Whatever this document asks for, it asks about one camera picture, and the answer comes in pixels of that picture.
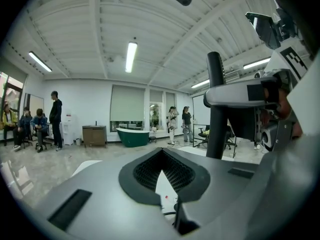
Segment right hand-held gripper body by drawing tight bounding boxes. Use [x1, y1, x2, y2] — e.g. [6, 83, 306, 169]
[254, 46, 309, 152]

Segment green bathtub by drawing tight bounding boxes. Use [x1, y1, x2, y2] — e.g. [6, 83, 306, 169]
[115, 127, 150, 148]

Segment large grey roller blind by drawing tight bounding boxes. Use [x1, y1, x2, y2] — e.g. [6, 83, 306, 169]
[110, 84, 146, 122]

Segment white ceiling tube light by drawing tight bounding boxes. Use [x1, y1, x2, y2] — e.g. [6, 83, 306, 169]
[124, 41, 138, 74]
[28, 50, 53, 73]
[191, 79, 211, 89]
[242, 57, 272, 70]

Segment white bathtub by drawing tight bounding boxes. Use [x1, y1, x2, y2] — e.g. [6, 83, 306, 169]
[71, 145, 261, 216]

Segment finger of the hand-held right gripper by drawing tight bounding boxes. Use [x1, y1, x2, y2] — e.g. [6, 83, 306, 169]
[203, 78, 266, 108]

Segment tall glass window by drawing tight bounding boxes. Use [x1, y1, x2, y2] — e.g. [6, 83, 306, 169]
[149, 102, 163, 131]

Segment white air conditioner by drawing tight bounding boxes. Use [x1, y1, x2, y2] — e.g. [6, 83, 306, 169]
[223, 70, 241, 83]

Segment beige framed board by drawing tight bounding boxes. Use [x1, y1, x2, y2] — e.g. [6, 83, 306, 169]
[23, 92, 45, 116]

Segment narrow grey roller blind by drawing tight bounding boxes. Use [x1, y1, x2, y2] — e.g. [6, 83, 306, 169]
[149, 89, 164, 103]
[165, 91, 176, 109]

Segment white partition board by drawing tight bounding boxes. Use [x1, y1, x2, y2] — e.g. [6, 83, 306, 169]
[191, 93, 212, 126]

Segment white water dispenser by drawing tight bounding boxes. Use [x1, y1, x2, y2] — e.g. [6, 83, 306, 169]
[61, 112, 75, 146]

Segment wooden cabinet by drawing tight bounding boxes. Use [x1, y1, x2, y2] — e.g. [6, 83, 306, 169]
[82, 125, 108, 149]

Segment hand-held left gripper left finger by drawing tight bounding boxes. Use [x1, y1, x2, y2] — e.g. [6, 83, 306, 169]
[33, 147, 176, 240]

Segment wide glass window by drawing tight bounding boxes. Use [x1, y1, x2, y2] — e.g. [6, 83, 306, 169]
[110, 120, 145, 132]

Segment long grey roller blind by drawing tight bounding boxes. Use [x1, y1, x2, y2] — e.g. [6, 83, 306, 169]
[0, 56, 28, 85]

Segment black chest-mounted device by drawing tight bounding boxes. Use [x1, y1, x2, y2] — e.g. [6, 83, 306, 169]
[245, 11, 282, 50]

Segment large framed glass windows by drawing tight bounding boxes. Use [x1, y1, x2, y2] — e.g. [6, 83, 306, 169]
[0, 71, 25, 115]

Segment black office chair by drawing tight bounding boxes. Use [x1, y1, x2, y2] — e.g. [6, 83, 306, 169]
[197, 124, 213, 149]
[192, 123, 238, 159]

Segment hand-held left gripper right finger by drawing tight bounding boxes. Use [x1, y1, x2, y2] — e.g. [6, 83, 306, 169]
[162, 147, 261, 240]

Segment person's right hand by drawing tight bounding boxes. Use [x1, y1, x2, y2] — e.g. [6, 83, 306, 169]
[268, 86, 303, 139]

